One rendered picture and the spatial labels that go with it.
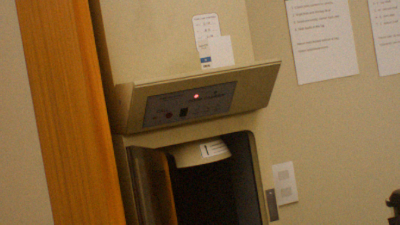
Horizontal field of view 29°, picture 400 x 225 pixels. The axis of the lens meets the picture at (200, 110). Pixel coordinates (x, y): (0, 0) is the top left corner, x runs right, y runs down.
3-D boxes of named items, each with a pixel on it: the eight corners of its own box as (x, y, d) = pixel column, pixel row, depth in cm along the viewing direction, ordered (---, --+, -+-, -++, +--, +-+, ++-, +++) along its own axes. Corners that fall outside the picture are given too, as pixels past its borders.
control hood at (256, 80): (121, 134, 156) (112, 84, 155) (263, 107, 169) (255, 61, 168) (140, 135, 145) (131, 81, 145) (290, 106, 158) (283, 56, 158)
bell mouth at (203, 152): (140, 167, 177) (136, 143, 177) (211, 152, 185) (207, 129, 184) (169, 171, 161) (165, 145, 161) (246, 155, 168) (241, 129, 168)
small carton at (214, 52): (202, 69, 160) (196, 40, 159) (223, 66, 162) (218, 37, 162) (212, 68, 155) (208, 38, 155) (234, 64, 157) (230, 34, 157)
